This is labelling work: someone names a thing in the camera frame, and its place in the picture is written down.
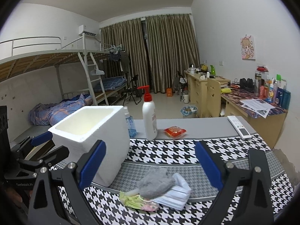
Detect metal bunk bed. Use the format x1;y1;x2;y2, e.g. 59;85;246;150
0;36;128;132

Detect brown curtains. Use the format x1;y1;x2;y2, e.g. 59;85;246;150
101;14;200;93

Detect wooden smiley chair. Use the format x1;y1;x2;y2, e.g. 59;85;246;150
206;78;221;117

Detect white face mask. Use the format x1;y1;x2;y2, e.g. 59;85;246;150
153;173;192;210

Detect blue plaid quilt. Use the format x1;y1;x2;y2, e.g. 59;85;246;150
28;94;93;126

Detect blue spray bottle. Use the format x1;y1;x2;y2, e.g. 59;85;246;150
124;106;137;138

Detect black folding chair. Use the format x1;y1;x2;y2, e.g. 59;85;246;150
122;74;142;106

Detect white air conditioner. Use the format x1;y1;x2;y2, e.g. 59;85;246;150
78;25;97;37

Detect red snack packet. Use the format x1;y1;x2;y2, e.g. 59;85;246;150
164;126;187;139

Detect black headphones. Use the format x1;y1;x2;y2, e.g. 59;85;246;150
239;78;255;93

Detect waste bin with liner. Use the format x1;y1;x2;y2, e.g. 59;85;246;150
181;106;198;118

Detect blue toiletry bottle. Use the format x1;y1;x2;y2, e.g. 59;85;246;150
274;88;291;110

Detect cartoon girl poster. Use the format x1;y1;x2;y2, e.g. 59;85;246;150
240;34;256;60

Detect white pump lotion bottle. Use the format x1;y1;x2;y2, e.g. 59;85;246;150
138;85;158;141

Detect wooden desk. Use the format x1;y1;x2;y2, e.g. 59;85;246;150
184;72;287;148

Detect orange bag on floor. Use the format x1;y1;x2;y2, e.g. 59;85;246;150
166;88;173;97

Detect grey sock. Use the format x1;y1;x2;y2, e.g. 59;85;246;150
137;167;175;199

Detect white remote control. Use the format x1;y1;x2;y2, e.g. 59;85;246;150
227;115;252;140

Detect houndstooth table cloth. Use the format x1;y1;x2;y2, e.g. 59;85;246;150
53;133;295;225

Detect printed paper sheets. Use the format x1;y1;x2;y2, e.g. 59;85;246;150
240;99;275;118

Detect person's left hand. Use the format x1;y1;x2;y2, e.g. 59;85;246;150
4;187;23;207

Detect white foam box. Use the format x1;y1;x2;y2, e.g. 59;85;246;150
48;106;130;187

